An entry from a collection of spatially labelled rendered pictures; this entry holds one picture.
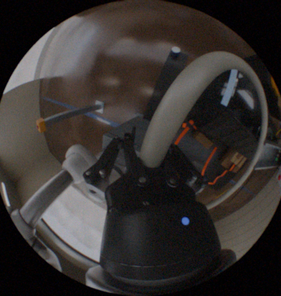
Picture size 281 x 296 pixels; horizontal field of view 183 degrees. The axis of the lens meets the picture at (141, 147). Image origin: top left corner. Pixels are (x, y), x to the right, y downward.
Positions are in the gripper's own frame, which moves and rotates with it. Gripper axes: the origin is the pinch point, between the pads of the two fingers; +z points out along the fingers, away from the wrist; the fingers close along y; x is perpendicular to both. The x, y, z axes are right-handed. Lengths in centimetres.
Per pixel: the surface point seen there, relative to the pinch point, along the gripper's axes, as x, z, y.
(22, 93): 112, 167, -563
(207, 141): -19, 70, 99
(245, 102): 28, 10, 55
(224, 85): 32, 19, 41
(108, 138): -19.0, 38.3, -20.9
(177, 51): 85, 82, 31
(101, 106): -2, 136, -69
